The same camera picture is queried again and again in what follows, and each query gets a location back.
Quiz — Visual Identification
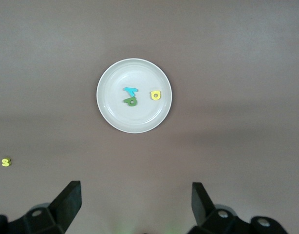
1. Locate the light brown plate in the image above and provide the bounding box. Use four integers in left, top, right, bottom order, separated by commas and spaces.
96, 58, 173, 134

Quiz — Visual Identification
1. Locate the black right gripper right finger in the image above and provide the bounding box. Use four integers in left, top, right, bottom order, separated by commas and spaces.
188, 182, 289, 234

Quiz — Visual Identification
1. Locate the brown table cover sheet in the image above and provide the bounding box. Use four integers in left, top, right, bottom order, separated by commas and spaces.
0, 0, 299, 234

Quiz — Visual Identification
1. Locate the teal letter y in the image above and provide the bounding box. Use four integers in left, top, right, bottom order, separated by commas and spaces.
123, 87, 138, 97

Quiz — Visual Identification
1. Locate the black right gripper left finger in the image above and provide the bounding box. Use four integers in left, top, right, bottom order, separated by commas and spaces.
0, 180, 82, 234

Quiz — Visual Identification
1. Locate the green letter p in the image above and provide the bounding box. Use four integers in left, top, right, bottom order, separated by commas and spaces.
123, 96, 137, 107

